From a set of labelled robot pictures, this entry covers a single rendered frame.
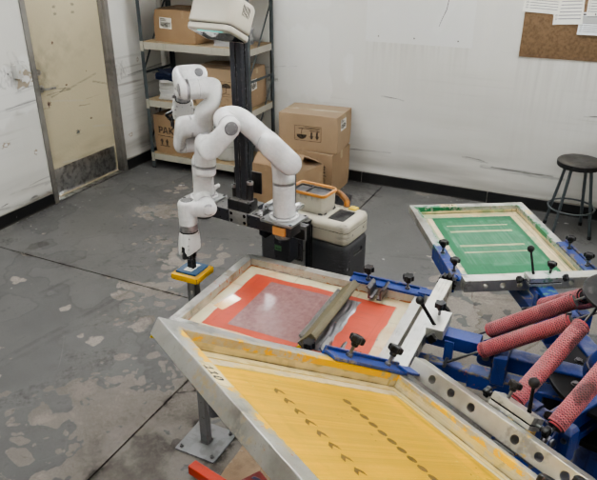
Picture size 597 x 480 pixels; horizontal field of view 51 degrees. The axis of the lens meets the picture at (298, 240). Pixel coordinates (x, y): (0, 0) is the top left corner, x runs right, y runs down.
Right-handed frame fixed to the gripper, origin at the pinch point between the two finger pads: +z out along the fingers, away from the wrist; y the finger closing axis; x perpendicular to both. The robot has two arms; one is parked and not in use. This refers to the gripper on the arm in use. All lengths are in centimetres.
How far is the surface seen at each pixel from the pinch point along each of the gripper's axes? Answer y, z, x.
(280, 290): -0.8, 2.8, 41.3
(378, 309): -4, 3, 81
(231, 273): 1.6, -0.7, 20.5
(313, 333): 32, -5, 70
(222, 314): 24.6, 2.9, 30.1
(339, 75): -368, -4, -85
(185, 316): 35.0, 0.3, 21.0
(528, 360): 14, -4, 137
